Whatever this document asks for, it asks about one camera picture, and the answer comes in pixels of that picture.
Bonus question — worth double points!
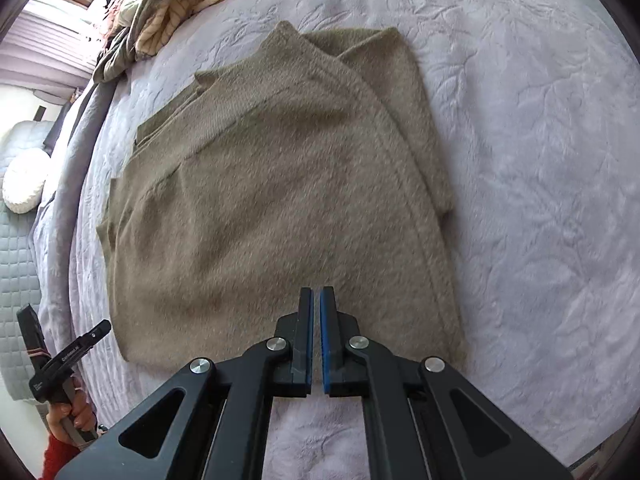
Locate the grey lavender duvet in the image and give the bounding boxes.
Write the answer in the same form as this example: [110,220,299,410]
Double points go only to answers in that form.
[30,77,118,311]

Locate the person's left hand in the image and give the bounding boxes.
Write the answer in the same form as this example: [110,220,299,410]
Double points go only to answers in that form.
[47,375,97,444]

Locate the white round pillow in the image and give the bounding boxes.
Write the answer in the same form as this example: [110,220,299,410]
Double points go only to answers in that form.
[1,149,53,216]

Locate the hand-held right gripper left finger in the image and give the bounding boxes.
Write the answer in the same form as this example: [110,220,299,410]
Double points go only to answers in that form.
[52,287,315,480]

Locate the lilac curtain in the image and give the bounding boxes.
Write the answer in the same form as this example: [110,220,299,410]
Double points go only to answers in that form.
[20,0,101,87]

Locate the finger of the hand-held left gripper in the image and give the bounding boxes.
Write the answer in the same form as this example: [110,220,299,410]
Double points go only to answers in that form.
[16,304,51,379]

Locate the dark cloth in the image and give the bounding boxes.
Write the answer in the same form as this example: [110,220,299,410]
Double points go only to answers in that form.
[44,89,81,147]

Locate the taupe knit sweater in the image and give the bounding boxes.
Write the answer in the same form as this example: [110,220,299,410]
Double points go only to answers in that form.
[96,21,468,376]

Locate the person's left forearm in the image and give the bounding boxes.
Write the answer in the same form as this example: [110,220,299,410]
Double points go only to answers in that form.
[39,432,83,480]

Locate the lavender quilted bedspread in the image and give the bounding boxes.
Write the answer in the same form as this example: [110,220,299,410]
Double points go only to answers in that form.
[30,0,640,480]

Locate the grey knit garment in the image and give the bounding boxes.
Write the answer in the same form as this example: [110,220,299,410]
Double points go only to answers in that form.
[92,27,146,83]

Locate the pale quilted headboard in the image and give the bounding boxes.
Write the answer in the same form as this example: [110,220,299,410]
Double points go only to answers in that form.
[0,120,57,402]

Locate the cream striped garment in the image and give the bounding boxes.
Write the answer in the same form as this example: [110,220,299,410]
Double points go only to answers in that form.
[125,0,242,58]

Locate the pink and dark clothes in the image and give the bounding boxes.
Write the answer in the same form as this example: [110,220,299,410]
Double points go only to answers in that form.
[101,0,137,41]

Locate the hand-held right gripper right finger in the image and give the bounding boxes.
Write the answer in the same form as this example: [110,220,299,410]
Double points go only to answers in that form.
[320,286,576,480]

